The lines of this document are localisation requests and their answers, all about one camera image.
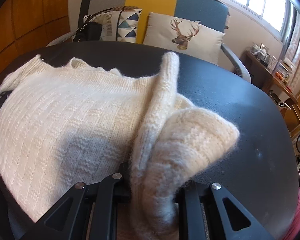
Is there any triangle pattern cushion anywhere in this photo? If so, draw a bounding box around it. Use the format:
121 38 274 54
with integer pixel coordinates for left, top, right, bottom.
83 6 142 43

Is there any grey yellow blue sofa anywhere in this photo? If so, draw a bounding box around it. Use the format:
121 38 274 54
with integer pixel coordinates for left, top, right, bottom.
52 0 251 81

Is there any wooden side table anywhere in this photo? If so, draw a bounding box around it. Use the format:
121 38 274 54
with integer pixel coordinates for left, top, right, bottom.
239 43 300 131

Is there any black leather handbag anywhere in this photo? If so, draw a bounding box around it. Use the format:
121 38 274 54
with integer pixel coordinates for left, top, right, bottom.
73 22 102 42

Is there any deer print cushion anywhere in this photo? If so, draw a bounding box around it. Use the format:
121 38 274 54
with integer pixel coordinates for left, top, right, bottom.
143 12 225 64

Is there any cream knitted sweater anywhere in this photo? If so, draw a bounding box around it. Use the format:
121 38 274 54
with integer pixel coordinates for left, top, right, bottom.
0 52 239 239

